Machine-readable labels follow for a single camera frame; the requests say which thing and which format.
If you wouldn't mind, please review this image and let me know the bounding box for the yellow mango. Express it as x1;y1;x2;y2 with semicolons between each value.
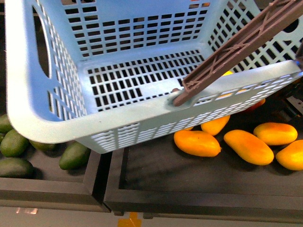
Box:
276;140;303;171
253;122;298;146
201;115;231;136
173;130;221;157
223;130;274;166

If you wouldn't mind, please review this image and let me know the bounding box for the black display tray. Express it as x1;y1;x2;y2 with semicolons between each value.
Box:
103;94;303;218

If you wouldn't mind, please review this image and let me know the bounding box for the light blue plastic basket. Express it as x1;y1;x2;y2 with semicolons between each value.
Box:
5;0;303;153

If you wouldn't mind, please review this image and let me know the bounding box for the brown basket handle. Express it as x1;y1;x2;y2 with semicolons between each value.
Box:
173;0;303;106

